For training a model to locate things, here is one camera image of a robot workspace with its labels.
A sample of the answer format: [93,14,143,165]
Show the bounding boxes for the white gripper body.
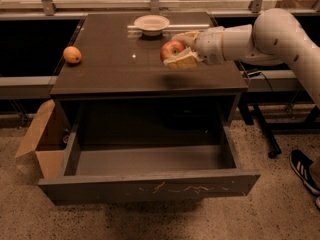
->
[194,27,225,65]

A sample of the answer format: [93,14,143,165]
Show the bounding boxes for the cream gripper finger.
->
[172,31,201,48]
[164,48,202,70]

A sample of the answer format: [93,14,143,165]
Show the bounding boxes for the red apple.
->
[160,40,186,62]

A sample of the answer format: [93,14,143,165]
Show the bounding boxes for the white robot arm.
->
[163,8,320,107]

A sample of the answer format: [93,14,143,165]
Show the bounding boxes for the grey cabinet counter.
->
[49,11,249,125]

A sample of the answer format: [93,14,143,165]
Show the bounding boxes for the grey open drawer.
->
[37,100,262,206]

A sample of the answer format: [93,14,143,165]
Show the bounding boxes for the white bowl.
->
[134,15,170,36]

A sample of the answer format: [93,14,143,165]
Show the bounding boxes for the black metal stand leg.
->
[238,102,320,158]

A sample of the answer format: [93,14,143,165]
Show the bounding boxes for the orange fruit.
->
[63,46,82,64]

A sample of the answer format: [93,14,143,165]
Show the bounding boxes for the black striped sneaker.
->
[289,150,320,196]

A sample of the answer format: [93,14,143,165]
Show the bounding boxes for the brown cardboard box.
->
[15,100,65,179]

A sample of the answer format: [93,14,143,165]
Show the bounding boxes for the black power adapter with cable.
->
[242,69,273,92]

